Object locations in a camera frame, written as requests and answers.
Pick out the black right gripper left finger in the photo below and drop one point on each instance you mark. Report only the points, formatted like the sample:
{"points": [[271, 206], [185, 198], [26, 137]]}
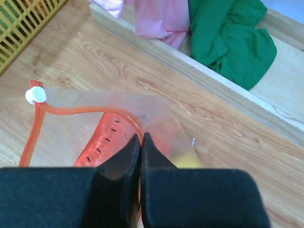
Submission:
{"points": [[66, 197]]}

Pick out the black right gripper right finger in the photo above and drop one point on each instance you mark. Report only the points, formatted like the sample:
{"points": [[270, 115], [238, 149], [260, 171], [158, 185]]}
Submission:
{"points": [[197, 198]]}

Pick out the clear zip top bag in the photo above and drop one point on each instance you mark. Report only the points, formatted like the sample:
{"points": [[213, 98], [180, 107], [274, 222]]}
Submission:
{"points": [[65, 119]]}

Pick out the green cloth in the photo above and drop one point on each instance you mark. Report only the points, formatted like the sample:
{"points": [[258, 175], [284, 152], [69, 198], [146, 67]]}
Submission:
{"points": [[225, 38]]}

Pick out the pink shirt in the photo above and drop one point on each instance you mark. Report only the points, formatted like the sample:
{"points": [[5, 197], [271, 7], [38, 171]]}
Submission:
{"points": [[166, 20]]}

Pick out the yellow plastic basket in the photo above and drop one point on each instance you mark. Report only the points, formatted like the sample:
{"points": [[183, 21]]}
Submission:
{"points": [[20, 20]]}

